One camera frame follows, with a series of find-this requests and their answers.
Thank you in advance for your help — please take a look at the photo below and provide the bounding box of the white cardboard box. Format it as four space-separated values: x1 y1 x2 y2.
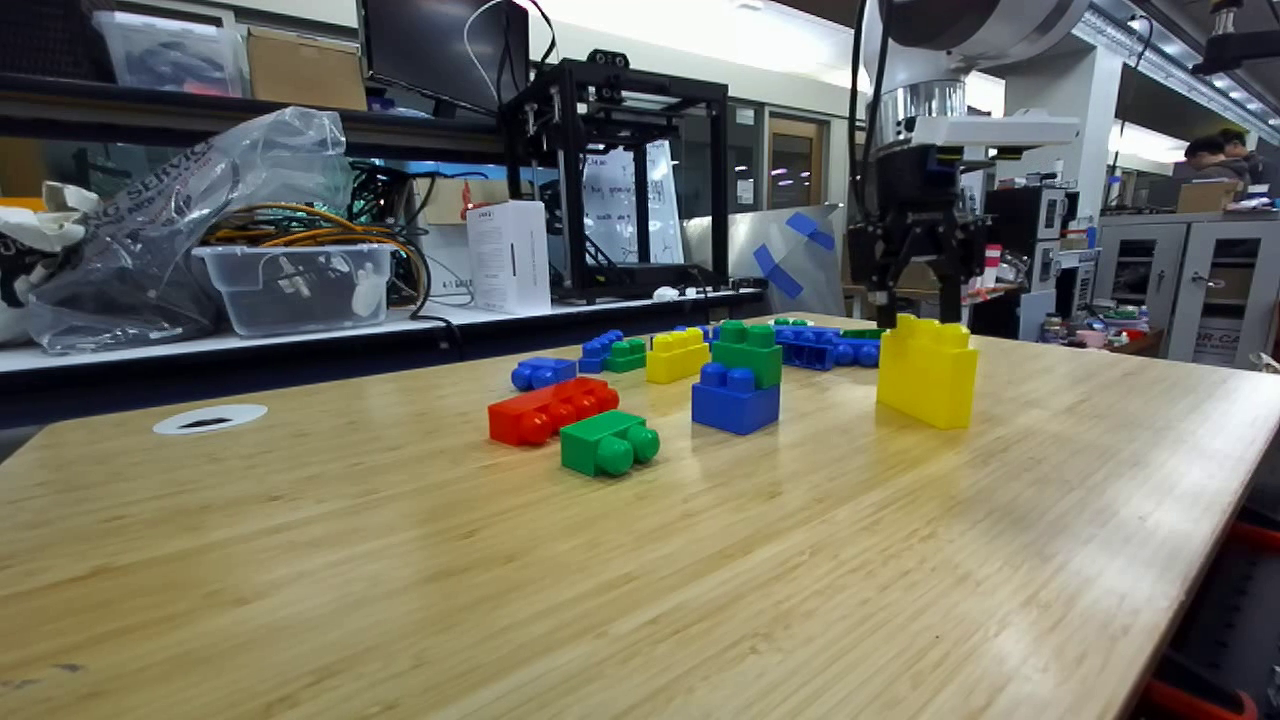
466 196 558 320

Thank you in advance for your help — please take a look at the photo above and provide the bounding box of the clear plastic bin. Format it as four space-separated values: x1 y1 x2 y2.
193 238 401 340

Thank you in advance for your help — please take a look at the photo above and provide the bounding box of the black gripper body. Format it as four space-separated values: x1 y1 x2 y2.
855 139 971 257

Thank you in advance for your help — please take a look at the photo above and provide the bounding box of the long lab workbench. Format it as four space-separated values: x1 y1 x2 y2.
0 280 774 430

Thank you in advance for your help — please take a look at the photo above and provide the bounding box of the white VR headset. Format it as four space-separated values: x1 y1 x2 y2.
0 174 94 292

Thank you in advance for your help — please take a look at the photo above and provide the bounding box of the blue square toy block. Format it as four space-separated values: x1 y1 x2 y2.
689 361 785 440

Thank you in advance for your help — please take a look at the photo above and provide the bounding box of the small brown cardboard box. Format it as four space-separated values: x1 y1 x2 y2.
1173 174 1249 217

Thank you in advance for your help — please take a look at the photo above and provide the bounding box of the black ceiling fixture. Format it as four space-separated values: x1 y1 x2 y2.
1187 0 1280 80

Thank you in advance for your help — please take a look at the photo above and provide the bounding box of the blue long toy block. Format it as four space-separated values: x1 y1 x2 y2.
831 333 883 372
508 353 584 395
775 320 846 372

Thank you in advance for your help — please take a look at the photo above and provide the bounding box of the blue wide toy block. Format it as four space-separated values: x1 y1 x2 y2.
575 327 628 377

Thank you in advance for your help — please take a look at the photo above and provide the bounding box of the white round cable grommet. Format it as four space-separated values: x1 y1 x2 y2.
150 400 274 440

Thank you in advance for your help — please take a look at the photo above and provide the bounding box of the white board with blue tape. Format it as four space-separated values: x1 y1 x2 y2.
681 198 854 320

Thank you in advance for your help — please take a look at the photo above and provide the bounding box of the clear plastic bag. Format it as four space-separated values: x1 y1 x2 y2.
22 104 357 354

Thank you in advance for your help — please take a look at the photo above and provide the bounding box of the red stool rail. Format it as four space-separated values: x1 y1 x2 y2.
1226 517 1280 561
1142 675 1263 720

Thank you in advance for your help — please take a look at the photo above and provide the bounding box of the black frame 3D printer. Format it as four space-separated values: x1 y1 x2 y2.
502 48 736 303

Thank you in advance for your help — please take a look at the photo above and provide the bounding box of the grey cabinet with doors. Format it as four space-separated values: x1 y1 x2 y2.
1092 208 1280 372

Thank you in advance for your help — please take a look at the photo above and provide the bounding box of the yellow toy block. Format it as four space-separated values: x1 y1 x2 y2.
873 365 982 434
878 308 982 384
644 325 717 388

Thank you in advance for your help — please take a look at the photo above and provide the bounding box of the yellow cable coil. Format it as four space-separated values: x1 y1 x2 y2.
206 196 435 320

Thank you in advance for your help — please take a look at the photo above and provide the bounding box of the black wall shelf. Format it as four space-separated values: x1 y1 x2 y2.
0 66 516 155

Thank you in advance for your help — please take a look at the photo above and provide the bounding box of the black monitor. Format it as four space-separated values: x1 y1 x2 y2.
357 0 537 125

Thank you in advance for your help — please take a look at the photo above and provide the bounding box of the clear storage container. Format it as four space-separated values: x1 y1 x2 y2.
89 3 256 99

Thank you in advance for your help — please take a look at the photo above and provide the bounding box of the red toy block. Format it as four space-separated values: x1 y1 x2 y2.
485 377 625 453

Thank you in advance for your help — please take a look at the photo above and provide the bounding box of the black machine cabinet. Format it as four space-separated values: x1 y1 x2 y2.
983 178 1075 292

